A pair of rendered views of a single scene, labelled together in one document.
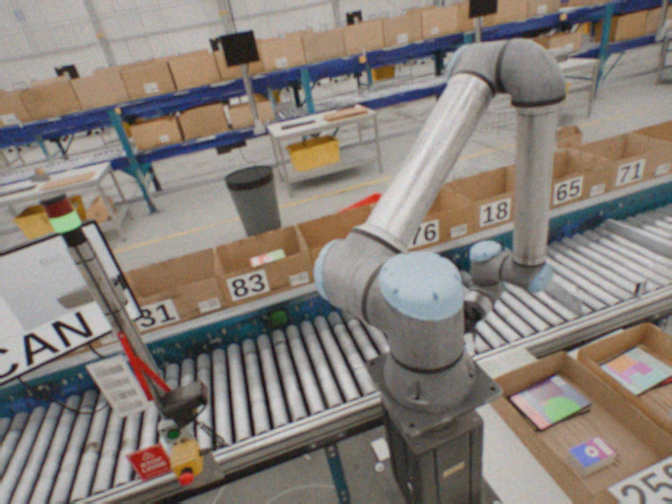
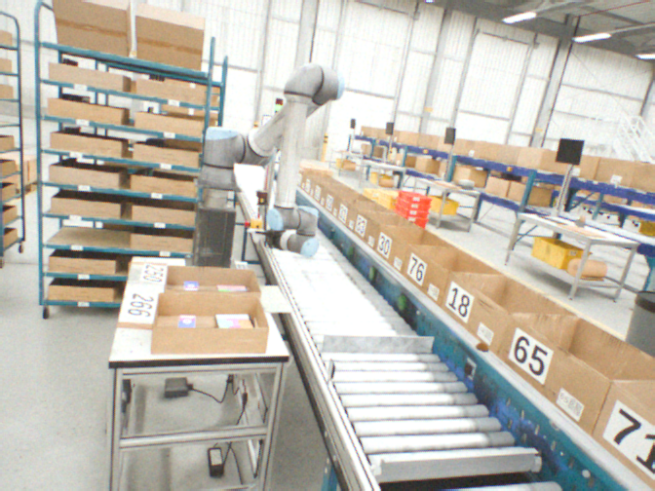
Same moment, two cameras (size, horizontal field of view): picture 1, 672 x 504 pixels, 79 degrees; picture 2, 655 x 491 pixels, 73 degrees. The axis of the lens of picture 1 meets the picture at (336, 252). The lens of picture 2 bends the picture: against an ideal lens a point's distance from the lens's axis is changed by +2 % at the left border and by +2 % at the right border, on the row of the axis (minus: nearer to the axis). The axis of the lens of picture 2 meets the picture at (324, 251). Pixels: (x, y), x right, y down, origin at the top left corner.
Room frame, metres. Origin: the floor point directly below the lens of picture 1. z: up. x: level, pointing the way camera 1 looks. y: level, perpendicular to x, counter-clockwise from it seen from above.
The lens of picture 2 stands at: (0.97, -2.37, 1.55)
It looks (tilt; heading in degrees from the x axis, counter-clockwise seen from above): 16 degrees down; 84
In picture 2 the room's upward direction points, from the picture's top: 9 degrees clockwise
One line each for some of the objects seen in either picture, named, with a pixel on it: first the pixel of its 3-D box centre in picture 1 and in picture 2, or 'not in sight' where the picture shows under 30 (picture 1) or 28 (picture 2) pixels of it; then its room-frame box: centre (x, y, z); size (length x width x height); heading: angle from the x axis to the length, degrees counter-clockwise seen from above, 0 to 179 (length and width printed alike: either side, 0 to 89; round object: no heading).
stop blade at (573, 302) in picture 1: (538, 279); (378, 346); (1.40, -0.84, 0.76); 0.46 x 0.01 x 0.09; 12
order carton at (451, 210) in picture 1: (420, 218); (450, 276); (1.78, -0.44, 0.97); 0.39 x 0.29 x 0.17; 102
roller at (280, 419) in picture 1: (271, 378); (309, 257); (1.16, 0.34, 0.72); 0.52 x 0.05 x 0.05; 12
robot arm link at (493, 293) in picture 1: (486, 290); (303, 245); (1.07, -0.47, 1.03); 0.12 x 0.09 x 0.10; 135
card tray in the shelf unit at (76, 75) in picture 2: not in sight; (92, 78); (-0.33, 0.68, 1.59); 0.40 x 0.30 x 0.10; 10
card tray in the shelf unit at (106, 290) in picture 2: not in sight; (87, 285); (-0.35, 0.68, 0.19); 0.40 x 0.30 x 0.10; 10
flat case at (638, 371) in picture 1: (633, 371); (236, 327); (0.85, -0.85, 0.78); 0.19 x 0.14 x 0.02; 107
